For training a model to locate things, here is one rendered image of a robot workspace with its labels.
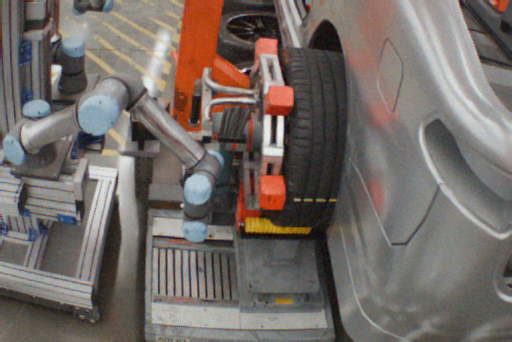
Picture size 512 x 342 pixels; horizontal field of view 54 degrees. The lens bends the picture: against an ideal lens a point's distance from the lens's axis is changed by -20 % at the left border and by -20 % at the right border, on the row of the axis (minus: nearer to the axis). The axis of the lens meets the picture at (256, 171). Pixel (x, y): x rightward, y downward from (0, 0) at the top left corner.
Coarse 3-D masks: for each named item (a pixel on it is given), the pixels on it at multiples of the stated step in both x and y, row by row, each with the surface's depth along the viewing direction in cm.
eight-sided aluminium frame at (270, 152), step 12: (264, 60) 207; (276, 60) 208; (252, 72) 228; (264, 72) 200; (276, 72) 201; (252, 84) 233; (264, 84) 195; (276, 84) 195; (252, 96) 237; (264, 108) 195; (264, 120) 193; (276, 120) 195; (264, 132) 192; (276, 132) 195; (264, 144) 192; (276, 144) 193; (264, 156) 192; (276, 156) 192; (252, 168) 240; (264, 168) 195; (276, 168) 195; (252, 204) 208
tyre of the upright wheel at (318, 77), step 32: (288, 64) 201; (320, 64) 199; (320, 96) 191; (320, 128) 189; (288, 160) 194; (320, 160) 191; (288, 192) 195; (320, 192) 195; (288, 224) 210; (320, 224) 211
